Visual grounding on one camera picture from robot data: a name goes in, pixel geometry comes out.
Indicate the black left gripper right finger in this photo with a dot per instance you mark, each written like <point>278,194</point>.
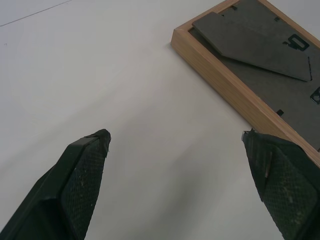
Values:
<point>285,185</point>

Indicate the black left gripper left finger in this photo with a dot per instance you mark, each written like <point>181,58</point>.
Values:
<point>65,190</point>

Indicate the wooden picture frame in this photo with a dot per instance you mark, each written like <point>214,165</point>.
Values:
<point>250,65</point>

